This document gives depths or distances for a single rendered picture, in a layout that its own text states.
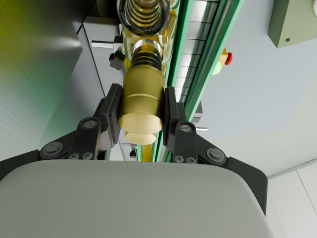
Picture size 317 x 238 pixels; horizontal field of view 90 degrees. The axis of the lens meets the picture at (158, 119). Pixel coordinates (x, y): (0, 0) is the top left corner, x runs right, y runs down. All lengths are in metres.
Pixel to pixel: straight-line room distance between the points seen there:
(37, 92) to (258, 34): 0.58
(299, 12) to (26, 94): 0.56
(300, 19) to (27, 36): 0.55
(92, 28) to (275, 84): 0.70
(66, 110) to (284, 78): 0.76
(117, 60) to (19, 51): 0.14
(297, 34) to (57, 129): 0.60
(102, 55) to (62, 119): 0.20
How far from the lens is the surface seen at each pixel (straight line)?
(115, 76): 0.50
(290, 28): 0.57
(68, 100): 0.35
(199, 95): 0.42
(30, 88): 0.22
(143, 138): 0.17
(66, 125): 0.35
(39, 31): 0.24
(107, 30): 0.42
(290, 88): 0.88
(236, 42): 0.61
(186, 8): 0.30
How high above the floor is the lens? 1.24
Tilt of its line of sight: 34 degrees down
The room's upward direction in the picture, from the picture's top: 179 degrees counter-clockwise
